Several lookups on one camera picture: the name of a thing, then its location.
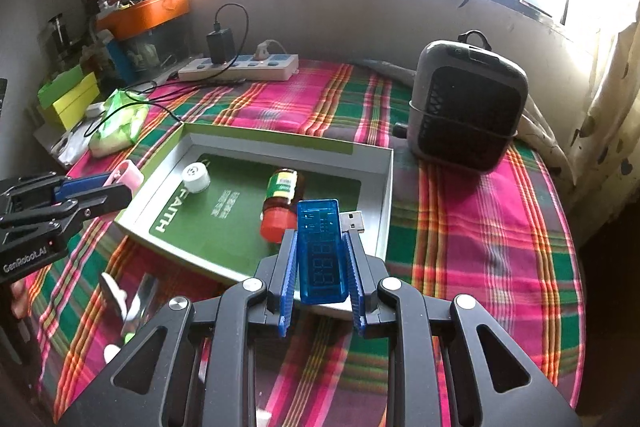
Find pink white clip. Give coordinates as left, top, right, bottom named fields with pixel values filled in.
left=103, top=159, right=144, bottom=196
left=99, top=272, right=128, bottom=321

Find blue transparent usb tester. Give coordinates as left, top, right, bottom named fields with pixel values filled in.
left=296, top=198, right=364, bottom=313

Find black bar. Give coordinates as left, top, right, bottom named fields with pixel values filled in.
left=120, top=273, right=158, bottom=338

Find brown jar red lid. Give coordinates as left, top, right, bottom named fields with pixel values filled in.
left=259, top=168, right=305, bottom=244

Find green grey cardboard box tray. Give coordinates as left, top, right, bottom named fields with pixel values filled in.
left=115, top=124, right=394, bottom=284

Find white round cap device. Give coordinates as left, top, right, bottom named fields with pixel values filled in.
left=181, top=161, right=210, bottom=194

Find green white suction holder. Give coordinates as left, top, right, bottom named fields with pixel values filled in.
left=103, top=333, right=134, bottom=364

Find person left hand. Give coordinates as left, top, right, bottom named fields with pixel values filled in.
left=11, top=280, right=30, bottom=320

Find yellow green boxes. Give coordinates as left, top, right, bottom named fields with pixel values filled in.
left=37, top=65, right=100, bottom=131

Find green wet wipes pack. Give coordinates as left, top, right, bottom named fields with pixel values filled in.
left=89, top=90, right=150, bottom=158

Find plaid pink green tablecloth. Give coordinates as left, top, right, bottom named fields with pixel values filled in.
left=28, top=61, right=586, bottom=426

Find orange storage bin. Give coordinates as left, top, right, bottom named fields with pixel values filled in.
left=96, top=0, right=190, bottom=41

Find black plugged charger adapter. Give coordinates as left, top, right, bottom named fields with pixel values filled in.
left=206, top=25, right=235, bottom=65

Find grey black fan heater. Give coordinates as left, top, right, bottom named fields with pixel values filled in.
left=407, top=29, right=528, bottom=173

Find white power strip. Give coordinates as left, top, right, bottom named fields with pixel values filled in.
left=178, top=54, right=298, bottom=81

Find cream patterned curtain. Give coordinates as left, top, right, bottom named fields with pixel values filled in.
left=567, top=22, right=639, bottom=239

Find black charger cable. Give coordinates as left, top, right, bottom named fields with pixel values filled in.
left=83, top=2, right=251, bottom=138

